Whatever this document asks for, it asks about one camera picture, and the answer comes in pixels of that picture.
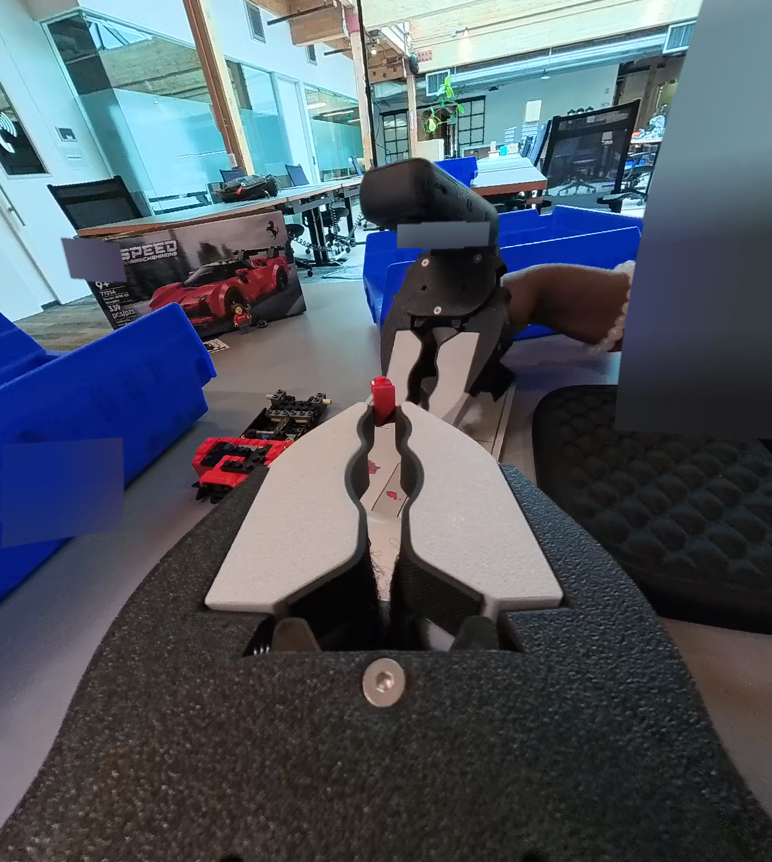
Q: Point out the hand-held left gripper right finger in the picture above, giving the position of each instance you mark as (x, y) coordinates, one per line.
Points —
(473, 532)

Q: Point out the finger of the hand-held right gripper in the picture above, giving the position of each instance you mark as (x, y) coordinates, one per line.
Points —
(453, 370)
(404, 360)

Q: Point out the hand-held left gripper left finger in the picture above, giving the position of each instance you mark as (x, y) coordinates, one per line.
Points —
(291, 525)

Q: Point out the small red lego brick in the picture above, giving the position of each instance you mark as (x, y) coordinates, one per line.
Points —
(383, 397)

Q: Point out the lego instruction booklet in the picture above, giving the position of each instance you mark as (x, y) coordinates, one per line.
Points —
(487, 421)

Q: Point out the partly built red lego car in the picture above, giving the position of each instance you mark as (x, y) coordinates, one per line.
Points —
(264, 431)

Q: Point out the lego car set box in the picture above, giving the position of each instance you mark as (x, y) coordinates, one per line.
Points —
(210, 269)

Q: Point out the person's right hand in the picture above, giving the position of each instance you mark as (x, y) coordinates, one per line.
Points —
(561, 300)

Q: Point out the small blue storage bin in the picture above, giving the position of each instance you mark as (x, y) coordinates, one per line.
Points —
(458, 172)

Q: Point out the white office table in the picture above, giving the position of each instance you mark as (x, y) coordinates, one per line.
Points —
(507, 172)

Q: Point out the green potted plant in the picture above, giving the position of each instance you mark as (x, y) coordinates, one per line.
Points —
(441, 104)

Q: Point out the small printed sticker sheet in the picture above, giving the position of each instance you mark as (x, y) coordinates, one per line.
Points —
(217, 344)

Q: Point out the black textured wrist cushion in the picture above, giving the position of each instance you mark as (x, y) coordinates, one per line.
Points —
(662, 498)

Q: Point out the black mesh office chair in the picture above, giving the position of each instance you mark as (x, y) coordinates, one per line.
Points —
(591, 151)

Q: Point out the black backpack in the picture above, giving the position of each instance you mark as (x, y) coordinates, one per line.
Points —
(248, 186)

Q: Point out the large blue storage bin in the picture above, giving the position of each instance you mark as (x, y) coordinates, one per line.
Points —
(89, 404)

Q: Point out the white door with phone sign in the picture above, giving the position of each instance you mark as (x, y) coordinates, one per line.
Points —
(2, 202)

